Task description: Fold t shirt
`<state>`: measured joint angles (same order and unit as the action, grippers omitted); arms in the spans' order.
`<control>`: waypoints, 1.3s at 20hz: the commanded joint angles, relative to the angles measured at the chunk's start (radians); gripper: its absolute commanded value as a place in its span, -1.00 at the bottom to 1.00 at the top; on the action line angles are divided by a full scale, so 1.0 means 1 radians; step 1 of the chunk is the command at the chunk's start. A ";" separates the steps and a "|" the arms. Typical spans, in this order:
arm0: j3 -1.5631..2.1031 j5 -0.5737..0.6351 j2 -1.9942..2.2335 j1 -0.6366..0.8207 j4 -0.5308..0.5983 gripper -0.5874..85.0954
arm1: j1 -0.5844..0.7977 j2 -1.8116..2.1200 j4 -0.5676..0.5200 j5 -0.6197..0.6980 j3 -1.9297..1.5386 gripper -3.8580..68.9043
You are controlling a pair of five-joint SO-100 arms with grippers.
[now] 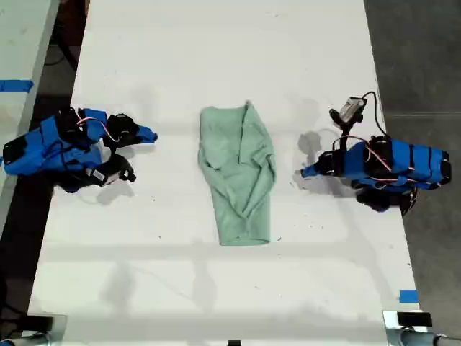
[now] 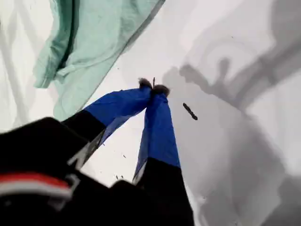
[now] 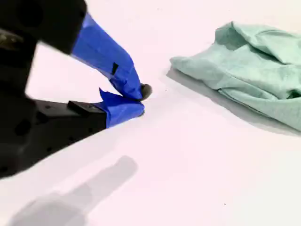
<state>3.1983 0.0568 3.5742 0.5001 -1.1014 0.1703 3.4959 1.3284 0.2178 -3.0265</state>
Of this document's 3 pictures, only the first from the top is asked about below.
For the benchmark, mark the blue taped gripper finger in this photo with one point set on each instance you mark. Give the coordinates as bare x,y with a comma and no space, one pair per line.
144,130
317,174
142,138
314,167

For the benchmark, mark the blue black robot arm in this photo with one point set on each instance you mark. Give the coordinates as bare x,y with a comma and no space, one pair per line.
403,162
68,158

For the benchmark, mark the pale green t-shirt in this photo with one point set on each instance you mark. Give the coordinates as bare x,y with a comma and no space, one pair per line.
236,173

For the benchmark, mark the long blue tape strip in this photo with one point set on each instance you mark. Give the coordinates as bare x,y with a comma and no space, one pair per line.
16,86

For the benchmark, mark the white side table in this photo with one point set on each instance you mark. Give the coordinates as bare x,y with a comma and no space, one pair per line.
21,54

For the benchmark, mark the short blue tape strip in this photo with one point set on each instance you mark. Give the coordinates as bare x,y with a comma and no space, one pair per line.
408,296

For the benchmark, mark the small black box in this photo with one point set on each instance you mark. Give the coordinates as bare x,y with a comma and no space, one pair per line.
414,319

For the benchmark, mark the small black clip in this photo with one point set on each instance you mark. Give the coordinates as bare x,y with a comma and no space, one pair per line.
234,342

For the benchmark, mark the grey metal pole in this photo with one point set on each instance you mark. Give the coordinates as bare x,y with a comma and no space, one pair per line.
425,339

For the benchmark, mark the black camera stalk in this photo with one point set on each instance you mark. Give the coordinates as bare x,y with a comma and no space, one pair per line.
348,128

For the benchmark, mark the black camera box white label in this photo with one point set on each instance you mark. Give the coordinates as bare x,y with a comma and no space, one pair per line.
111,172

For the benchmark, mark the grey black camera box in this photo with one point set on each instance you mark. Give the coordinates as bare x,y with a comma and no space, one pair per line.
350,110

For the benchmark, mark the metal table bracket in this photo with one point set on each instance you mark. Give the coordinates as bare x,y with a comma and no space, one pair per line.
389,329
59,331

